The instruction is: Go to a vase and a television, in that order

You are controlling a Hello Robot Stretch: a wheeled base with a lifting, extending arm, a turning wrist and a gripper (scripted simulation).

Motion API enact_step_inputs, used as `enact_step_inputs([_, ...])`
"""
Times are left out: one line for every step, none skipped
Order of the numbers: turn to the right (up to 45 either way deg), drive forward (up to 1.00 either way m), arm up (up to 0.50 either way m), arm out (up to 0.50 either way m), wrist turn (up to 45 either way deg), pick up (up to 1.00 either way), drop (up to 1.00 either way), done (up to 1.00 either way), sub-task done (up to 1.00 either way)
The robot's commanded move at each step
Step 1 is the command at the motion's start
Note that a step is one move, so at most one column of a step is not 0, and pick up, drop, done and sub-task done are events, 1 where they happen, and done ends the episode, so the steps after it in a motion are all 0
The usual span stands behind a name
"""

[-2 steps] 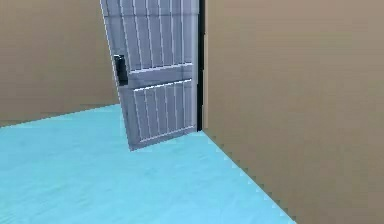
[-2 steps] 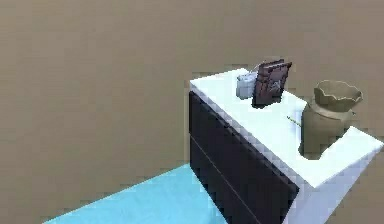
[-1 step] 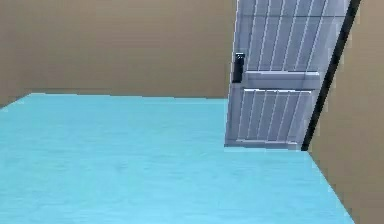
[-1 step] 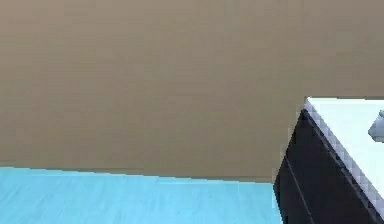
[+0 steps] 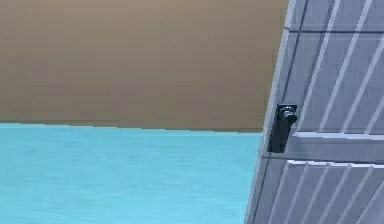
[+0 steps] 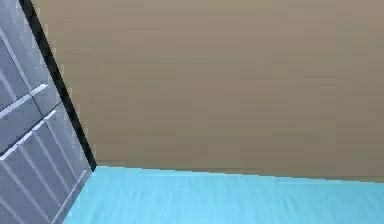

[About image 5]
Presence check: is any grey panelled room door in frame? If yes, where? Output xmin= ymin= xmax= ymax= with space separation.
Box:
xmin=244 ymin=0 xmax=384 ymax=224

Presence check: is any black door handle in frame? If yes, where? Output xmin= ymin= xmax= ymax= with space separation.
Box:
xmin=267 ymin=103 xmax=298 ymax=154

